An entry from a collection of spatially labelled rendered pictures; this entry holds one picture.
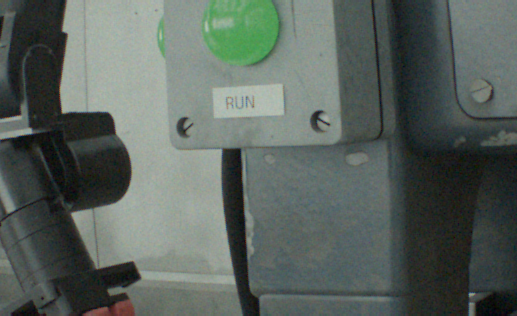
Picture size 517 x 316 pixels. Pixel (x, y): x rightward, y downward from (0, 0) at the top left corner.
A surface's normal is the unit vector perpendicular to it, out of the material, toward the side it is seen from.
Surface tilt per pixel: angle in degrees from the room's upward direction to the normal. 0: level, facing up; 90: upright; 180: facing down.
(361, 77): 90
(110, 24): 90
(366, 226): 90
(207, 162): 90
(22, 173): 69
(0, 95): 122
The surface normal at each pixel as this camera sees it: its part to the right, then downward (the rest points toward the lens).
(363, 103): 0.84, -0.02
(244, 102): -0.54, 0.07
